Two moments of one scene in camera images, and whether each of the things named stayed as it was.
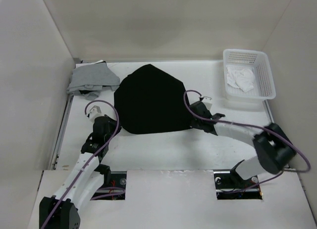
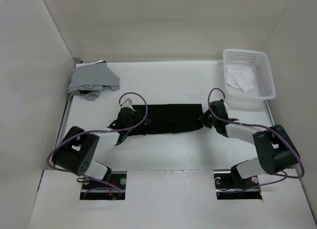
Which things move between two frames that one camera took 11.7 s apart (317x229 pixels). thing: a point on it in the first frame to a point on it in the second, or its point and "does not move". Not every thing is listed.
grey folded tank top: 88,80 does not move
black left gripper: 113,122 to 139,126
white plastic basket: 248,74 does not move
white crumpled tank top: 241,77 does not move
